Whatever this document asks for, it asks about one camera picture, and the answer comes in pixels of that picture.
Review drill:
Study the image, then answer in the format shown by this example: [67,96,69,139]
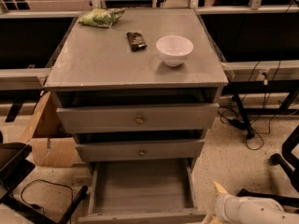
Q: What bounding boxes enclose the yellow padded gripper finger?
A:
[213,181,227,194]

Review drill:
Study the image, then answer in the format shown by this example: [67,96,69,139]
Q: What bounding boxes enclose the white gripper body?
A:
[215,193,240,224]

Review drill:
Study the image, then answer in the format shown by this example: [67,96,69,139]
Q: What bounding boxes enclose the grey bottom drawer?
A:
[78,159,206,224]

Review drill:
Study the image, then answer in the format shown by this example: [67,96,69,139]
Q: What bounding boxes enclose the grey drawer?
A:
[78,159,206,224]
[76,139,205,162]
[57,104,219,133]

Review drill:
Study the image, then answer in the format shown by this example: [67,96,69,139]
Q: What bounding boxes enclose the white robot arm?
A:
[210,181,299,224]

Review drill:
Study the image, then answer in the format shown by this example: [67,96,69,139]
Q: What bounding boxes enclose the grey top drawer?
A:
[57,104,219,133]

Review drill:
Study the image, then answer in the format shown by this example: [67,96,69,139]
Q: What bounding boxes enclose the grey wooden drawer cabinet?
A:
[43,7,229,173]

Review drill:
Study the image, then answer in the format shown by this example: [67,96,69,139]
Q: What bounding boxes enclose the grey middle drawer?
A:
[76,139,205,162]

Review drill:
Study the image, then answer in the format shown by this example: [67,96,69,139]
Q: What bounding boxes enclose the black office chair right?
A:
[236,126,299,211]

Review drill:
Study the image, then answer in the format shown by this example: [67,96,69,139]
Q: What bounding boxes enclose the black desk leg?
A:
[233,92,254,139]

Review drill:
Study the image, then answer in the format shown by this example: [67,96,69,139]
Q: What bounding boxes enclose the white ceramic bowl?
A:
[156,35,193,67]

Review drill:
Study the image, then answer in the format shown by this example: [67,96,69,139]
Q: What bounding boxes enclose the dark snack packet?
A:
[126,32,147,51]

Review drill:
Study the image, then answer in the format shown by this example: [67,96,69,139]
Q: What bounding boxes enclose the brown cardboard box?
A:
[21,92,78,168]

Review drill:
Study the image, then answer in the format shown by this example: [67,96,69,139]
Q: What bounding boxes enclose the green chip bag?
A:
[78,8,125,28]

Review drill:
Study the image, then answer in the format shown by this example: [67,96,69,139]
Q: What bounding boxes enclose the black cables and adapter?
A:
[217,61,281,151]

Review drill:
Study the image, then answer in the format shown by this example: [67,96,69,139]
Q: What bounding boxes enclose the black floor cable left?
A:
[20,178,75,210]

